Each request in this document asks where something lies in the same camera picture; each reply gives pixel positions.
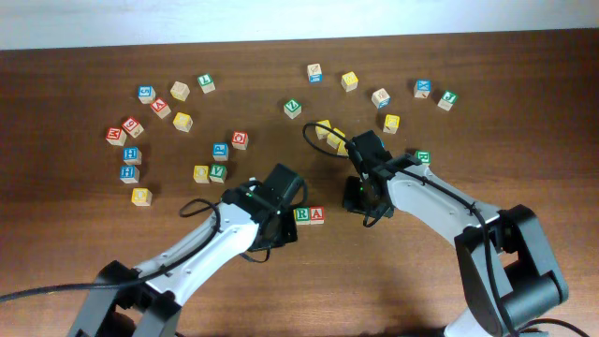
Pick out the yellow block top centre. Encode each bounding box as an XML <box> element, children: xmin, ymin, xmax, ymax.
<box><xmin>341</xmin><ymin>71</ymin><xmax>358</xmax><ymax>92</ymax></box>

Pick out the yellow O letter block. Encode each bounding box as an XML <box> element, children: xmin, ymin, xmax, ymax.
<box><xmin>193</xmin><ymin>165</ymin><xmax>211</xmax><ymax>183</ymax></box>

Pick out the plain wood yellow block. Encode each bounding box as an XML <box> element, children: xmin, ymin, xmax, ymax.
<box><xmin>170</xmin><ymin>81</ymin><xmax>190</xmax><ymax>102</ymax></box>

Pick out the yellow M letter block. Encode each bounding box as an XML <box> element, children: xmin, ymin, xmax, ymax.
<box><xmin>327</xmin><ymin>128</ymin><xmax>345</xmax><ymax>150</ymax></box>

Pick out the red 6 number block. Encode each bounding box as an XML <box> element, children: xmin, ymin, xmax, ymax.
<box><xmin>122</xmin><ymin>117</ymin><xmax>144</xmax><ymax>138</ymax></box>

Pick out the blue K letter block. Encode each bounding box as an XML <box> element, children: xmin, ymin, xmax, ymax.
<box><xmin>414</xmin><ymin>79</ymin><xmax>431</xmax><ymax>98</ymax></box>

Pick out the blue sided wood block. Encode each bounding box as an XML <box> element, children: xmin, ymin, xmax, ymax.
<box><xmin>307</xmin><ymin>64</ymin><xmax>323</xmax><ymax>83</ymax></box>

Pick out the green Z letter block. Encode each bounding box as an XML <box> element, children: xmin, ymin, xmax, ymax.
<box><xmin>284</xmin><ymin>98</ymin><xmax>301</xmax><ymax>119</ymax></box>

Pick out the green R block right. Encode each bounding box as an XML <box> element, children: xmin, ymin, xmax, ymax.
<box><xmin>416</xmin><ymin>151</ymin><xmax>431</xmax><ymax>165</ymax></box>

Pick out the blue H block upper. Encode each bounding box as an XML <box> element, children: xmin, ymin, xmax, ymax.
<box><xmin>123</xmin><ymin>147</ymin><xmax>142</xmax><ymax>166</ymax></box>

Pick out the yellow E letter block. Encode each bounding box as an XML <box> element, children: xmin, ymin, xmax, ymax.
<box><xmin>337</xmin><ymin>141</ymin><xmax>348</xmax><ymax>157</ymax></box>

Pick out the red A letter block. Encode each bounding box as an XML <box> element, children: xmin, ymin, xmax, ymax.
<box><xmin>309</xmin><ymin>206</ymin><xmax>325</xmax><ymax>225</ymax></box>

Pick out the yellow S letter block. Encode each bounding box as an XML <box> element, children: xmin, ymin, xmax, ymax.
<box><xmin>315</xmin><ymin>120</ymin><xmax>330</xmax><ymax>140</ymax></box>

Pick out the red Q letter block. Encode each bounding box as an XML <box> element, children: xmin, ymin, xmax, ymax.
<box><xmin>231</xmin><ymin>131</ymin><xmax>249</xmax><ymax>150</ymax></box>

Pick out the yellow D letter block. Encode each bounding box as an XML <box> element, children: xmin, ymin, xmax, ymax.
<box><xmin>131</xmin><ymin>187</ymin><xmax>153</xmax><ymax>207</ymax></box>

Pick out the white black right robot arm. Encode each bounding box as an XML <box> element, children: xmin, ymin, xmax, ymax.
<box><xmin>343</xmin><ymin>131</ymin><xmax>569</xmax><ymax>336</ymax></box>

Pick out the blue P letter block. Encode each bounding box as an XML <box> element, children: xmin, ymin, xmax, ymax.
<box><xmin>212</xmin><ymin>142</ymin><xmax>229</xmax><ymax>161</ymax></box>

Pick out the red M letter block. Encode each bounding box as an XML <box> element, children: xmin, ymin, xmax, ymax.
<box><xmin>106</xmin><ymin>127</ymin><xmax>127</xmax><ymax>146</ymax></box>

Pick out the yellow block right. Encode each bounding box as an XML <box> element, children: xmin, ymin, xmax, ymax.
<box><xmin>383</xmin><ymin>114</ymin><xmax>401</xmax><ymax>134</ymax></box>

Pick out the red A block upper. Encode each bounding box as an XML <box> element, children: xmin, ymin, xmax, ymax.
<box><xmin>151</xmin><ymin>97</ymin><xmax>171</xmax><ymax>119</ymax></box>

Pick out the green L letter block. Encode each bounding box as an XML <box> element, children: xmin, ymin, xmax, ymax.
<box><xmin>197</xmin><ymin>73</ymin><xmax>215</xmax><ymax>94</ymax></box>

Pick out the yellow G letter block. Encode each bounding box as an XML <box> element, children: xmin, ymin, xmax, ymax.
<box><xmin>173</xmin><ymin>112</ymin><xmax>193</xmax><ymax>133</ymax></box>

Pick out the green V letter block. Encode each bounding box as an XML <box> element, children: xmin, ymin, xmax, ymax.
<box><xmin>209</xmin><ymin>164</ymin><xmax>227</xmax><ymax>183</ymax></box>

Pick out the green J letter block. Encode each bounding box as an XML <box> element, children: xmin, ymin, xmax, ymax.
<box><xmin>437</xmin><ymin>90</ymin><xmax>459</xmax><ymax>111</ymax></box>

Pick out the green R letter block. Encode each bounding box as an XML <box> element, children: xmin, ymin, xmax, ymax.
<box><xmin>293</xmin><ymin>207</ymin><xmax>311</xmax><ymax>226</ymax></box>

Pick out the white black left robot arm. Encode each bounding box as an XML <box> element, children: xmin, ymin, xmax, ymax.
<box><xmin>68</xmin><ymin>164</ymin><xmax>308</xmax><ymax>337</ymax></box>

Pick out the wood block blue D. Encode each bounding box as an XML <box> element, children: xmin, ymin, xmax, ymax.
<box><xmin>372</xmin><ymin>88</ymin><xmax>390</xmax><ymax>109</ymax></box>

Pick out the blue H letter block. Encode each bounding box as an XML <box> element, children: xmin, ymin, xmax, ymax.
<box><xmin>120</xmin><ymin>165</ymin><xmax>140</xmax><ymax>183</ymax></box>

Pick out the blue 5 number block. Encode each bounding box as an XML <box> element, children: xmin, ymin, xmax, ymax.
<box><xmin>138</xmin><ymin>85</ymin><xmax>156</xmax><ymax>105</ymax></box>

